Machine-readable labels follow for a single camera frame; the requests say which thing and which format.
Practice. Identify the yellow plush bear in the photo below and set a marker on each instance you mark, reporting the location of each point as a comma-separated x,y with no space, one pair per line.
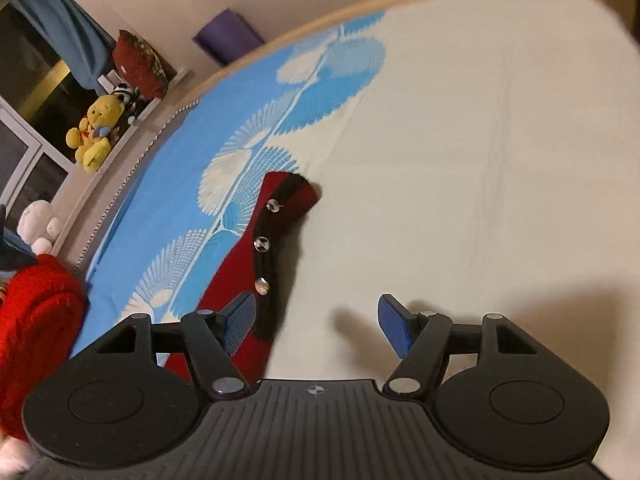
97,130

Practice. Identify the white windowsill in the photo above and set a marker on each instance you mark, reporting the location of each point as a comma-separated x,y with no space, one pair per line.
145,121

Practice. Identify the bright red knit cloth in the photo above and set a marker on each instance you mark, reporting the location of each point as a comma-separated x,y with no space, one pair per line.
40,320

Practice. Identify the blue curtain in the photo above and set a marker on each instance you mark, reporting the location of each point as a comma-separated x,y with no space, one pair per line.
70,30

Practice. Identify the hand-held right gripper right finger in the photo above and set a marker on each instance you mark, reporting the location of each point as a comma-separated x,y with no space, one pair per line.
398,327

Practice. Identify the black and white plush toy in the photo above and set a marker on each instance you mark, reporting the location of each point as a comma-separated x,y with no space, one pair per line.
127,100

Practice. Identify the dark red patterned cushion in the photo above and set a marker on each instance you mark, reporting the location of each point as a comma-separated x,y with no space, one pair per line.
137,62

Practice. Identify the purple rolled mat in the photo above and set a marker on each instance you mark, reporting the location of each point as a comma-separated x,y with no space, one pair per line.
227,35

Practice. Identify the blue and white bed sheet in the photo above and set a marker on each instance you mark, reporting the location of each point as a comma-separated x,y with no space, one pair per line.
450,135

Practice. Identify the dark red buttoned garment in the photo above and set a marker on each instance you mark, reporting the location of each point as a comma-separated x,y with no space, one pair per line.
235,265

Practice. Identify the window with white frame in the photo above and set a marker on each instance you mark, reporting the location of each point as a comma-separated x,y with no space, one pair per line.
20,110

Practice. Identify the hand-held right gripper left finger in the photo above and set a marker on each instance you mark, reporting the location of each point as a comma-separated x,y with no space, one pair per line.
239,321

